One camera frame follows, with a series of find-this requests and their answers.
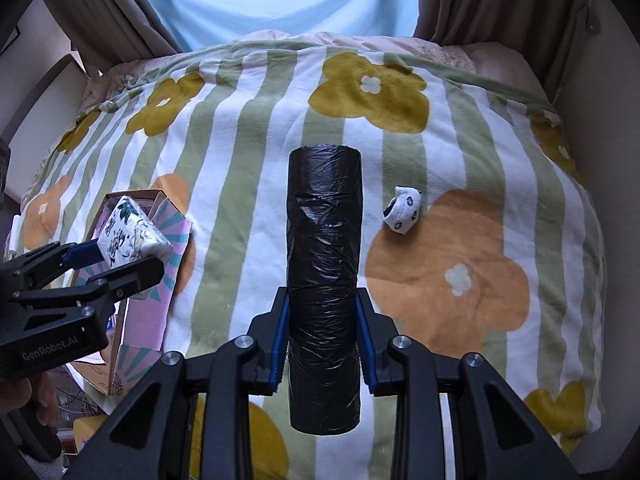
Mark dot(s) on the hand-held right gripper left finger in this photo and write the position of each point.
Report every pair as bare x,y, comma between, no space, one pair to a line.
280,345

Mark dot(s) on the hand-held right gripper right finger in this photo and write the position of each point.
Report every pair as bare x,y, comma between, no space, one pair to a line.
364,350

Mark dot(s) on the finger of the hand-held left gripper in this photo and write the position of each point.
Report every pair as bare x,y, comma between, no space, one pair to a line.
82,254
127,277

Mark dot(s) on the black-and-white printed tissue pack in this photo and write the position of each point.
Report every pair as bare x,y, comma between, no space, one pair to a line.
132,232

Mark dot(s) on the cardboard box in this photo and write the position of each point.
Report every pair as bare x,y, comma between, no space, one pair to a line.
145,330

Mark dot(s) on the black trash bag roll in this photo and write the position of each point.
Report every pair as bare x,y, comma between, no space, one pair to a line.
324,285

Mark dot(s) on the person's left hand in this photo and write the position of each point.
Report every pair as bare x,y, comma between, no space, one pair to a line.
42,397

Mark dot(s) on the white rolled sock with dark print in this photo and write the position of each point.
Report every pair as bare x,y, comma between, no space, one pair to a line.
402,210

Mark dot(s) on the floral striped blanket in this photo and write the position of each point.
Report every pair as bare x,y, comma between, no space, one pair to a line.
240,160

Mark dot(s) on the brown curtain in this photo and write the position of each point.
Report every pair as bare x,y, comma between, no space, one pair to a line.
110,10
500,10

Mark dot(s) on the pink quilt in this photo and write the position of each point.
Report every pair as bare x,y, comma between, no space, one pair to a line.
490,67

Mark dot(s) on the light blue sheer curtain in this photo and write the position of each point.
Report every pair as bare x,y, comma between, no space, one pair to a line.
275,0

